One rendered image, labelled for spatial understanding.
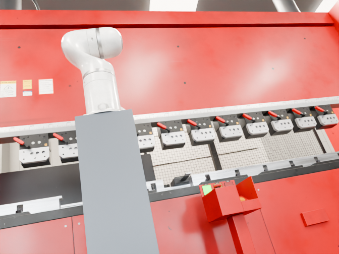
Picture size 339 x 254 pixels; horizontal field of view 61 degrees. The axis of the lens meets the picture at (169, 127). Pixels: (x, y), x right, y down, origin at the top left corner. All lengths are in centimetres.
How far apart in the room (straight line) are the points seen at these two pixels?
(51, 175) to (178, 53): 127
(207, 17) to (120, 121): 174
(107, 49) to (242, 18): 169
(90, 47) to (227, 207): 86
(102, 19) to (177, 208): 145
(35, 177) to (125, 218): 151
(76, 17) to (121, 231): 176
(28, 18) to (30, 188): 116
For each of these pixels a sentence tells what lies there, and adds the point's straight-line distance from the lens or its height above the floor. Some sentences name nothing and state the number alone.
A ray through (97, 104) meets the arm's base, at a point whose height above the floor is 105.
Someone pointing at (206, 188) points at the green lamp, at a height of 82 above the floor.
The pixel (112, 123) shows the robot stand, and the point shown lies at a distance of 92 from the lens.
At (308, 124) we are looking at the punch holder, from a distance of 230.
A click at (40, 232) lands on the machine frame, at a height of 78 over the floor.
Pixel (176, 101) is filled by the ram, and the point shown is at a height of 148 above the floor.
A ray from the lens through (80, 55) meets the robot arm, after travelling 113.
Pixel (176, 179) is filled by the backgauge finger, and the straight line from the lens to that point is 195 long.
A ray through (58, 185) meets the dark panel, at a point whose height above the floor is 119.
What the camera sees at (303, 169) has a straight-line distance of 196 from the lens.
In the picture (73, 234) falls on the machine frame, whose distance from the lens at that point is 150.
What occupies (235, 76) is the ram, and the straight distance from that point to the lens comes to 223.
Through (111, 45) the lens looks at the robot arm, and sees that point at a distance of 117.
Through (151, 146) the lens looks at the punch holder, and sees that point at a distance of 175.
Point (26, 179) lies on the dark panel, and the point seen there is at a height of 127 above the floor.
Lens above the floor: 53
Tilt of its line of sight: 25 degrees up
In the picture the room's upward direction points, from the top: 14 degrees counter-clockwise
